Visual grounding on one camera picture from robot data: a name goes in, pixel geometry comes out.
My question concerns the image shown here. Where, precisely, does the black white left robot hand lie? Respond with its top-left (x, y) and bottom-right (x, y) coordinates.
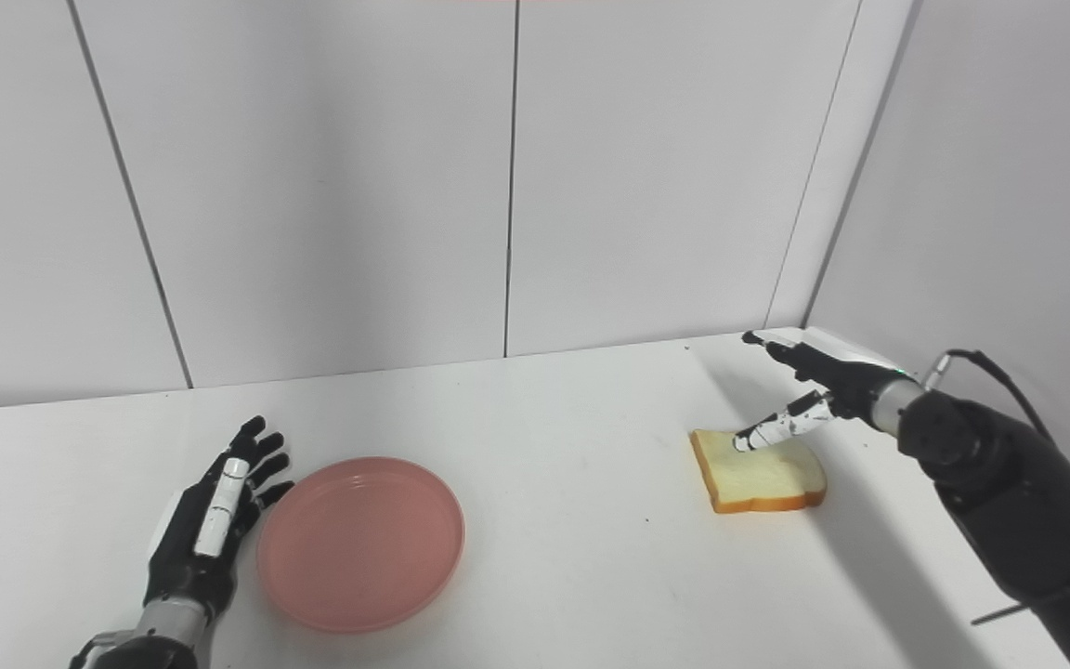
top-left (143, 415), bottom-right (295, 619)

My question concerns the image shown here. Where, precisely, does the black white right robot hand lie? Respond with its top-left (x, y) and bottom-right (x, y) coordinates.
top-left (733, 330), bottom-right (907, 453)

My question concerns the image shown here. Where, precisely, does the slice of white bread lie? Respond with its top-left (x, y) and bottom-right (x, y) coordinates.
top-left (689, 428), bottom-right (828, 515)

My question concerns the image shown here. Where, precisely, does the pink round plate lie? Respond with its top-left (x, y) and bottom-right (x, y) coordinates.
top-left (255, 456), bottom-right (466, 635)

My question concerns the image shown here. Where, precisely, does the thin grey metal rod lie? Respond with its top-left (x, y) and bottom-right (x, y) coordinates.
top-left (970, 569), bottom-right (1070, 625)

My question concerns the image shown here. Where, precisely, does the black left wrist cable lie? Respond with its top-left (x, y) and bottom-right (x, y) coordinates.
top-left (69, 630), bottom-right (135, 669)

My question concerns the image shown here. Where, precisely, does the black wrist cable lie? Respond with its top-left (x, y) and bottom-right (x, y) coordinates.
top-left (69, 630), bottom-right (135, 669)
top-left (923, 348), bottom-right (1056, 447)

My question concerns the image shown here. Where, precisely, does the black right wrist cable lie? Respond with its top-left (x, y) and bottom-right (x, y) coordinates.
top-left (923, 348), bottom-right (1056, 447)

